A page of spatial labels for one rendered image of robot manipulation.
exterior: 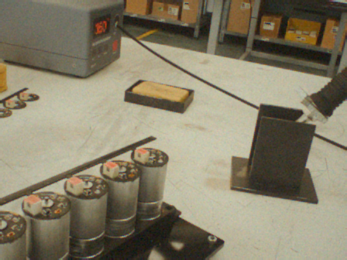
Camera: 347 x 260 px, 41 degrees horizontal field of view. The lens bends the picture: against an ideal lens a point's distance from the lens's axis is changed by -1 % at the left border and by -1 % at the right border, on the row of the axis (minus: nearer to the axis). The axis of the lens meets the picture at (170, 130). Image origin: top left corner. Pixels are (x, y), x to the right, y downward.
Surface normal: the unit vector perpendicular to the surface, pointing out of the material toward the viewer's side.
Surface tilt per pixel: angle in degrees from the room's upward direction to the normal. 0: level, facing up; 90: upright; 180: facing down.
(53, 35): 90
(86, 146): 0
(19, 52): 90
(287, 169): 90
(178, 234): 0
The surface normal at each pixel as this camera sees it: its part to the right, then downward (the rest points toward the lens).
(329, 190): 0.11, -0.91
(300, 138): -0.13, 0.39
